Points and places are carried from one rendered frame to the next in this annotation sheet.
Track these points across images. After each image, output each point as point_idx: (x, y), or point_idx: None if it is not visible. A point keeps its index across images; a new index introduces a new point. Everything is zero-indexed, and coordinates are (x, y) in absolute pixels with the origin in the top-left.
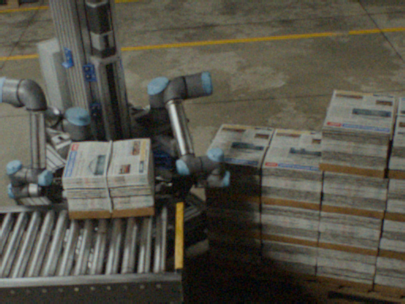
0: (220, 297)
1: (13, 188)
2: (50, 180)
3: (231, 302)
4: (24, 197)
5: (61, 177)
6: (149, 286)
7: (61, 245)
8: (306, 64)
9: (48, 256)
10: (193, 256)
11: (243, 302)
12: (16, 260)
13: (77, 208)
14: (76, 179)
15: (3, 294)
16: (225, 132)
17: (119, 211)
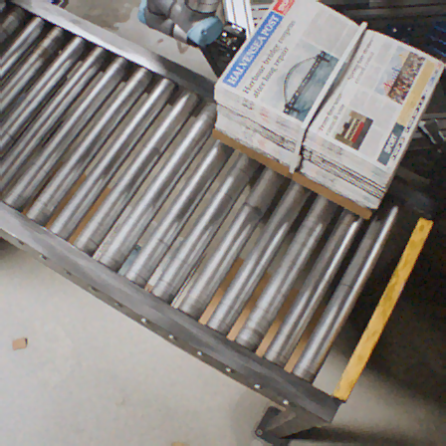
0: (413, 280)
1: (148, 12)
2: (212, 38)
3: (422, 299)
4: (162, 33)
5: (242, 30)
6: (271, 393)
7: (169, 192)
8: None
9: (133, 211)
10: (414, 183)
11: (439, 308)
12: (166, 49)
13: (231, 132)
14: (244, 100)
15: (30, 249)
16: None
17: (307, 180)
